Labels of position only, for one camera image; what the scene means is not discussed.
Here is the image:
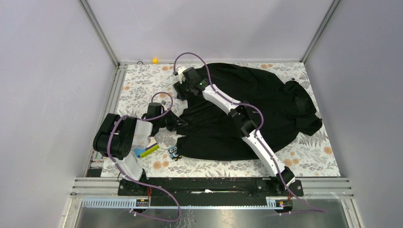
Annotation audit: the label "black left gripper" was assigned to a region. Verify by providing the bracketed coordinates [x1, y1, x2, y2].
[157, 108, 187, 132]

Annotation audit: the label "black zip jacket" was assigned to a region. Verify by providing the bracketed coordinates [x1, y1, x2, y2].
[176, 63, 323, 161]

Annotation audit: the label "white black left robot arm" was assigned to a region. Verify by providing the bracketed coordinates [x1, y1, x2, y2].
[93, 102, 188, 195]

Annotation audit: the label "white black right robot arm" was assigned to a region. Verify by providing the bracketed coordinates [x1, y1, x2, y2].
[173, 67, 296, 196]

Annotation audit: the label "small blue owl toy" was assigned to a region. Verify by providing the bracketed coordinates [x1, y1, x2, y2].
[168, 145, 182, 161]

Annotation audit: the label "floral patterned table mat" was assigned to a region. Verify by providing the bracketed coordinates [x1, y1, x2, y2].
[100, 62, 342, 179]

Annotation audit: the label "blue paper scrap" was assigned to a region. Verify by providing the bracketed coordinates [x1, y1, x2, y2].
[133, 148, 144, 158]

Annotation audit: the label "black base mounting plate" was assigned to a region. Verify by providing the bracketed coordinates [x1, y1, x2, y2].
[117, 177, 290, 197]

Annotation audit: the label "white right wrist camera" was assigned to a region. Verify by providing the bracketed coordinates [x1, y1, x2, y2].
[176, 66, 186, 84]

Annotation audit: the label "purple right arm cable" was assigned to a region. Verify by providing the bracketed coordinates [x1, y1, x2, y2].
[173, 52, 328, 216]

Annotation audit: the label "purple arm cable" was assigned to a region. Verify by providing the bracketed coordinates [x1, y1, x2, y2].
[173, 52, 328, 216]
[106, 92, 182, 222]

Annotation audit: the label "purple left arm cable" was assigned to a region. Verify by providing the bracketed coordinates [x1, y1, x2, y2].
[106, 92, 182, 222]

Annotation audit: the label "aluminium frame corner post left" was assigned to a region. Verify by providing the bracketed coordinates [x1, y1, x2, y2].
[78, 0, 120, 67]

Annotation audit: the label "aluminium frame corner post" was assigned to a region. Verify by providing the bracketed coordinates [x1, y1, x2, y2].
[78, 0, 120, 67]
[299, 0, 342, 64]

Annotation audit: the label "aluminium front frame rails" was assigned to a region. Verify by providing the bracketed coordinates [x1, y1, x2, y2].
[63, 178, 363, 228]

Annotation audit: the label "aluminium frame corner post right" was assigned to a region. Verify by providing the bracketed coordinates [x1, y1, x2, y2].
[299, 0, 342, 64]

